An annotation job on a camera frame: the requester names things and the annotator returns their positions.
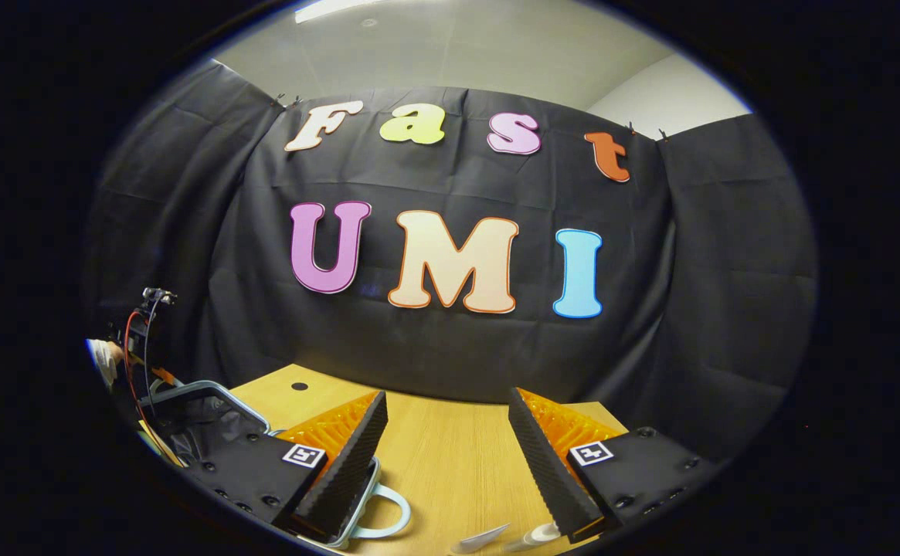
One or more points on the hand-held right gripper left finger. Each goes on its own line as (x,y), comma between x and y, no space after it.
(345,471)

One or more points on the light blue suitcase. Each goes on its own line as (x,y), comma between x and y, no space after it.
(210,421)

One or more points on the black backdrop cloth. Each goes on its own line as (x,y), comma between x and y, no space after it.
(187,232)

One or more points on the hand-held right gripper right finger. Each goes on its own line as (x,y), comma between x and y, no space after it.
(554,471)

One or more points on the ceiling light panel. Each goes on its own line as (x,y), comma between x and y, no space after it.
(334,8)

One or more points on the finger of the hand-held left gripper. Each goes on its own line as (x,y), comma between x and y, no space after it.
(164,376)

